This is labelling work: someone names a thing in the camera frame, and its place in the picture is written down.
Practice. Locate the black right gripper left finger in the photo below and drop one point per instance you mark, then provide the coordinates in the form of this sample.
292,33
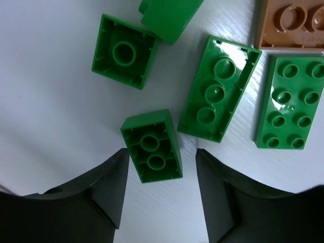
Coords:
87,208

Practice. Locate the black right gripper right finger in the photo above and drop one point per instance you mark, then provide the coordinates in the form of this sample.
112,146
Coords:
238,208

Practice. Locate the green shiny lego brick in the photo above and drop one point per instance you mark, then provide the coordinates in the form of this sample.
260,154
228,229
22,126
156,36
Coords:
154,149

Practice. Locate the green lego plate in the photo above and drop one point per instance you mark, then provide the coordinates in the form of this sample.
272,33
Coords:
293,88

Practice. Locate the green long lego brick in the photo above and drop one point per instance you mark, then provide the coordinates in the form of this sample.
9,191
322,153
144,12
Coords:
224,71

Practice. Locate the green square lego brick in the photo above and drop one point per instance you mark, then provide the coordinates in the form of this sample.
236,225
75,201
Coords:
124,52

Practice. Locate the brown lego brick near basket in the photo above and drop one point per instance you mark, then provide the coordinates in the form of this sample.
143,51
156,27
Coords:
290,25

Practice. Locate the small dark green lego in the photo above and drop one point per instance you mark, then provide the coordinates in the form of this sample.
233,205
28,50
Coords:
168,18

